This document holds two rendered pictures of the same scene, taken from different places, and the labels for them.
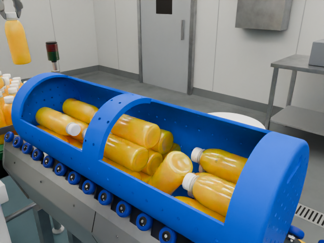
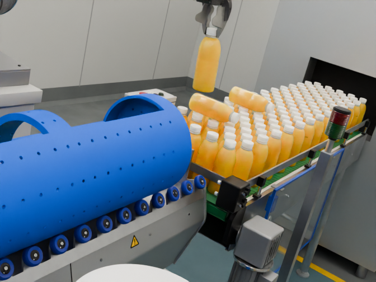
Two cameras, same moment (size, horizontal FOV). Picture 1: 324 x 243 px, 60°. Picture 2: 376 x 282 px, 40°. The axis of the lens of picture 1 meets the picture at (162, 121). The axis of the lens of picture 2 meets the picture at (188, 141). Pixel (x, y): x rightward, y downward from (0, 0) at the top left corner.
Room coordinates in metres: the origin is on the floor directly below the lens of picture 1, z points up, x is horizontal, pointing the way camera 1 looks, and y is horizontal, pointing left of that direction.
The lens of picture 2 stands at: (0.84, -0.99, 1.63)
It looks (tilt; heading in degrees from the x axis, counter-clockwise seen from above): 20 degrees down; 80
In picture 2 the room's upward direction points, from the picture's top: 14 degrees clockwise
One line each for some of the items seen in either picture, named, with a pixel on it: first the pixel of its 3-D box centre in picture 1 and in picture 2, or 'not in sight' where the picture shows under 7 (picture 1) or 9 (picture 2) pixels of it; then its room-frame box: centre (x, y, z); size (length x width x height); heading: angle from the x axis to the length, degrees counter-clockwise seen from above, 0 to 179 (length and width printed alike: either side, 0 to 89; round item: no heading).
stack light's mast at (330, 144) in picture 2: (53, 56); (334, 130); (1.62, 0.62, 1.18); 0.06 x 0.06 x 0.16
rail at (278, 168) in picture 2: not in sight; (321, 145); (1.82, 1.11, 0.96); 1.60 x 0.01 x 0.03; 50
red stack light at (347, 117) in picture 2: (51, 47); (339, 117); (1.62, 0.62, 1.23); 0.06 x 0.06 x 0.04
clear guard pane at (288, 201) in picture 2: not in sight; (296, 219); (1.71, 0.87, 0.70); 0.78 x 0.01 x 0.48; 50
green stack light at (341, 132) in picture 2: (53, 55); (335, 129); (1.62, 0.62, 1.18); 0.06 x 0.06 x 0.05
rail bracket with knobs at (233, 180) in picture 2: not in sight; (231, 194); (1.28, 0.46, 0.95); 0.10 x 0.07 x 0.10; 140
